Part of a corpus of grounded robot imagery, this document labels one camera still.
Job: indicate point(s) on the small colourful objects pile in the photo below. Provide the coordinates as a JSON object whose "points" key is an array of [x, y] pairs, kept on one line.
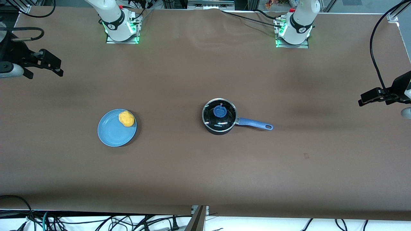
{"points": [[272, 4]]}

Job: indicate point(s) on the black power plug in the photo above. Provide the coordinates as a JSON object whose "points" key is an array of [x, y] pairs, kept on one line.
{"points": [[174, 223]]}

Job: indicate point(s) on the blue round plate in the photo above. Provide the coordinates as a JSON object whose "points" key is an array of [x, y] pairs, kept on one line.
{"points": [[112, 131]]}

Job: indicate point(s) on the yellow potato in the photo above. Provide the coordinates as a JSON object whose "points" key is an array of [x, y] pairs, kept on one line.
{"points": [[126, 119]]}

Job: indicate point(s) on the brown table cover sheet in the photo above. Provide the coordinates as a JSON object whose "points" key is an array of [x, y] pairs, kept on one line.
{"points": [[192, 173]]}

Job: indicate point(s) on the silver corner bracket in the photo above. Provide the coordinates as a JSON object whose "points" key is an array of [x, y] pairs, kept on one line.
{"points": [[25, 9], [392, 17]]}

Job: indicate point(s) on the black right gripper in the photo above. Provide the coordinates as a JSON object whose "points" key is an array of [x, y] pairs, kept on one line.
{"points": [[15, 52]]}

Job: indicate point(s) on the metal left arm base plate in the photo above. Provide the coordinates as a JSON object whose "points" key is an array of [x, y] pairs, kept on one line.
{"points": [[304, 46]]}

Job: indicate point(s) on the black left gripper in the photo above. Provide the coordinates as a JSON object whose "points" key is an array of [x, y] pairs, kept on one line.
{"points": [[400, 86]]}

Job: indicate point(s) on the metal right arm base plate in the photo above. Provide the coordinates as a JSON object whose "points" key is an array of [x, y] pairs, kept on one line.
{"points": [[128, 41]]}

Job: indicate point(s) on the grey metal camera post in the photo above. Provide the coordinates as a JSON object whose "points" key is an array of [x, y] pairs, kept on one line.
{"points": [[198, 219]]}

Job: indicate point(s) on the grey metal box behind table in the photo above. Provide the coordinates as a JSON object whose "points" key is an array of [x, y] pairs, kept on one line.
{"points": [[210, 4]]}

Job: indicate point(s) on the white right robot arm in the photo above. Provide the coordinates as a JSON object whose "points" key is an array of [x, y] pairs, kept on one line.
{"points": [[112, 16]]}

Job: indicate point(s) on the glass lid with blue knob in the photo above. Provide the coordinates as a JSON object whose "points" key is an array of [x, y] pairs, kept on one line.
{"points": [[212, 119]]}

